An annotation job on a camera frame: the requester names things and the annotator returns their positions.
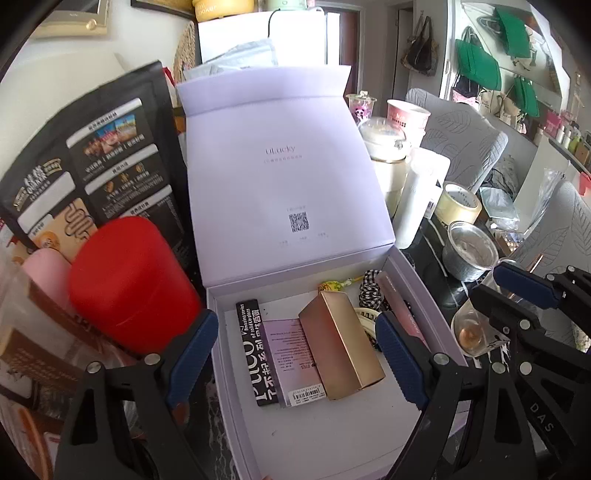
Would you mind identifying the metal tin cup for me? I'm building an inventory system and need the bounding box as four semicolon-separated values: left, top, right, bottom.
442;221;499;282

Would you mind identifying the red cylindrical canister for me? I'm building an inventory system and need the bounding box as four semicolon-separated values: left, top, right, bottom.
68;217;204;356

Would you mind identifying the pink instant noodle cup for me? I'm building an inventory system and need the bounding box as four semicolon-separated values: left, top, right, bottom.
387;99;431;148

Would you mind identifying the orange labelled clear jar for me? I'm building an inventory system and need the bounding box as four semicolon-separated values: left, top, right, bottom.
1;259;93;420

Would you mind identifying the white lavender gift box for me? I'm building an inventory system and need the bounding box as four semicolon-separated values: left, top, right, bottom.
177;65;463;479

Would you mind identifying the tape roll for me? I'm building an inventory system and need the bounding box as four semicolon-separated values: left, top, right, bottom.
435;182;482;225

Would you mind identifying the green tote bag left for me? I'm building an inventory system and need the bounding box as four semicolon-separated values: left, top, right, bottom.
454;27;502;98

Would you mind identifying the green tote bag upper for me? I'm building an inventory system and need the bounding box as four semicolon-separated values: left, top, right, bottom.
495;6;531;59

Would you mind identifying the white refrigerator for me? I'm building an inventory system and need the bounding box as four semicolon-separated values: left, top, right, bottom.
197;8;327;65

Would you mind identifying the black food pouch bag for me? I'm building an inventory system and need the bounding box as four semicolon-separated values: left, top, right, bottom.
1;61;198;280

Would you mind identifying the gold cardboard box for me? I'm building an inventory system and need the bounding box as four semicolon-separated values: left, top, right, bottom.
298;291;386;400

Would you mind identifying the lavender contact lens box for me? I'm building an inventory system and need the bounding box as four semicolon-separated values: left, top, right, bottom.
262;319;327;408

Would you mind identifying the cream hair claw clip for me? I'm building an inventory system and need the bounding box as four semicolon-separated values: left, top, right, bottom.
355;307;380;341

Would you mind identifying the dark hanging handbag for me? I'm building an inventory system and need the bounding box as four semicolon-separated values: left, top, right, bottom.
401;15;439;77

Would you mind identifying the black white gingham scrunchie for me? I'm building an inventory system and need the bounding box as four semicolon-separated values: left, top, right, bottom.
358;269;384;311

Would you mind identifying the slim black cosmetic box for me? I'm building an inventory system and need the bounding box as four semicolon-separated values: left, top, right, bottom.
235;299;279;407

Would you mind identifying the woven round mat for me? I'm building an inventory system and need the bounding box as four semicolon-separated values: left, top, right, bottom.
172;21;197;83

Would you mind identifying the green tote bag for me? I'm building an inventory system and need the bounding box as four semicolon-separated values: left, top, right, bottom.
454;27;502;98
513;76;539;118
495;6;531;59

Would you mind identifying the green tote bag lower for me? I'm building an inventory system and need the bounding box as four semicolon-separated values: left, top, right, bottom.
513;76;539;118

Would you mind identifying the pink bottle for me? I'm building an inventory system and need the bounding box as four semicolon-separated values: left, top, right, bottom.
22;248;75;316

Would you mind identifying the white electric cooker pot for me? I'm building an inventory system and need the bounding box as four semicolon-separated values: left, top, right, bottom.
359;117;410;217

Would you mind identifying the grey leaf pattern chair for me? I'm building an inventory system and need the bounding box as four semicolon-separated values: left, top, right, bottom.
406;88;509;193

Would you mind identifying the pink lipstick tube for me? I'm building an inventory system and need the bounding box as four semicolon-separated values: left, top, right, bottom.
377;272;428;346

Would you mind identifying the yellow lollipop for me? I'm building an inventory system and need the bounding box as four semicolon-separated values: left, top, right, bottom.
318;276;363;292

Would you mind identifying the glass with gold spoon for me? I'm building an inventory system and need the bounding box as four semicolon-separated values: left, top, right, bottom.
451;300;509;358

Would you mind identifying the gold framed picture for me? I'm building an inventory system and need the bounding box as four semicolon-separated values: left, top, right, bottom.
32;0;110;38

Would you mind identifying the white cylindrical tube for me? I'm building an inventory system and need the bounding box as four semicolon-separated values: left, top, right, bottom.
393;147;451;250

